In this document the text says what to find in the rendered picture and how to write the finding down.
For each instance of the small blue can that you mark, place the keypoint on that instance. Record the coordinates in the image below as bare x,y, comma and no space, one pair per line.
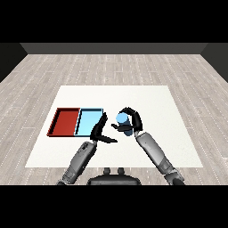
122,119

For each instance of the dark grey robot body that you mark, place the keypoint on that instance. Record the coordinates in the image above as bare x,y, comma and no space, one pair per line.
114,179

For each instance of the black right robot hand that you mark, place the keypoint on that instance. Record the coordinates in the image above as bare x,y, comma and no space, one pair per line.
134,120

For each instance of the red shallow open box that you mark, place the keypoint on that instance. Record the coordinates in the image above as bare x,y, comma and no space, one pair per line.
66,121

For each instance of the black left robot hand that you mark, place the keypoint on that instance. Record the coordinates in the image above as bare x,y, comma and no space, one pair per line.
99,129

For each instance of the light blue shallow open box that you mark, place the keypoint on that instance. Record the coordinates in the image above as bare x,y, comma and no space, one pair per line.
87,121

